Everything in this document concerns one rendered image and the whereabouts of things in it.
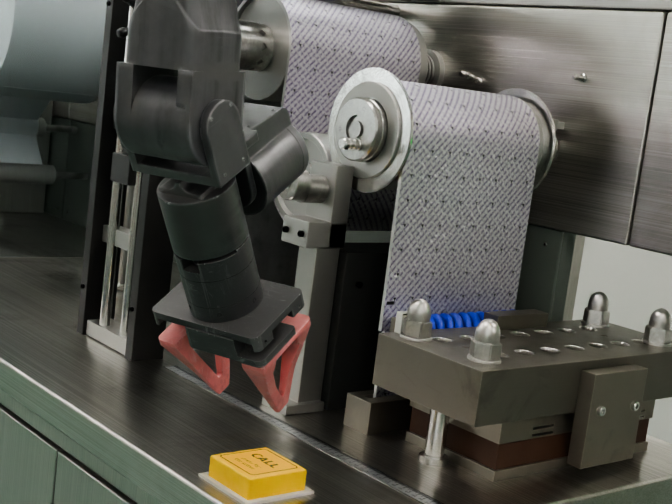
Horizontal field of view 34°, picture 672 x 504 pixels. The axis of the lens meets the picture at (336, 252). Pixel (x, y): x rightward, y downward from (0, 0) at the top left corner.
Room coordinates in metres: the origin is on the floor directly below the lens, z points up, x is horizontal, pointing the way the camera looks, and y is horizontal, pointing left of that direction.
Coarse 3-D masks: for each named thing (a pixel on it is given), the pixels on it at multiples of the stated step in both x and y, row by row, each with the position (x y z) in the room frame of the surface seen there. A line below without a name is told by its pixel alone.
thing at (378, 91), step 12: (360, 84) 1.32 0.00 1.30; (372, 84) 1.30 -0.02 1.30; (348, 96) 1.33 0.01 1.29; (360, 96) 1.32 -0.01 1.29; (372, 96) 1.30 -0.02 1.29; (384, 96) 1.28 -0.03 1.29; (384, 108) 1.28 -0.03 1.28; (396, 108) 1.27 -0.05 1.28; (336, 120) 1.34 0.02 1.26; (396, 120) 1.26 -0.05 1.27; (396, 132) 1.26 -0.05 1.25; (540, 132) 1.43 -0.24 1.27; (336, 144) 1.34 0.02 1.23; (396, 144) 1.26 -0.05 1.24; (540, 144) 1.42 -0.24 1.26; (384, 156) 1.27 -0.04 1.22; (540, 156) 1.43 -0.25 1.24; (360, 168) 1.30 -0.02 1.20; (372, 168) 1.29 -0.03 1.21; (384, 168) 1.27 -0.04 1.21; (396, 180) 1.33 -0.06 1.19
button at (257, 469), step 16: (224, 464) 1.02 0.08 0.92; (240, 464) 1.02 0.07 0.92; (256, 464) 1.03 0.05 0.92; (272, 464) 1.03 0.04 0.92; (288, 464) 1.04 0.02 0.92; (224, 480) 1.02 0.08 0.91; (240, 480) 1.00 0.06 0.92; (256, 480) 0.99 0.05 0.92; (272, 480) 1.00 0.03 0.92; (288, 480) 1.02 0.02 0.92; (304, 480) 1.03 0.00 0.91; (256, 496) 0.99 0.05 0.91
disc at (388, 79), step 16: (352, 80) 1.33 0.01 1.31; (368, 80) 1.31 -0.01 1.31; (384, 80) 1.29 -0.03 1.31; (400, 96) 1.27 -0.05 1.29; (336, 112) 1.35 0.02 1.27; (400, 112) 1.27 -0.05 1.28; (400, 144) 1.26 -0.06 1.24; (336, 160) 1.34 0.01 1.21; (400, 160) 1.26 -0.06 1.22; (384, 176) 1.28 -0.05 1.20; (368, 192) 1.30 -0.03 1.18
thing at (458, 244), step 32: (416, 192) 1.28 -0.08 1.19; (448, 192) 1.31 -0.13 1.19; (480, 192) 1.35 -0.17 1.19; (512, 192) 1.39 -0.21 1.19; (416, 224) 1.28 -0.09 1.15; (448, 224) 1.32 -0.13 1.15; (480, 224) 1.36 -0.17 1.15; (512, 224) 1.40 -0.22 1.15; (416, 256) 1.29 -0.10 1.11; (448, 256) 1.32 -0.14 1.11; (480, 256) 1.36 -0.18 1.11; (512, 256) 1.40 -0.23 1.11; (384, 288) 1.26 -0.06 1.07; (416, 288) 1.29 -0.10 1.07; (448, 288) 1.33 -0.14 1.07; (480, 288) 1.37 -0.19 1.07; (512, 288) 1.41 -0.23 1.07; (384, 320) 1.26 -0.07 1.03
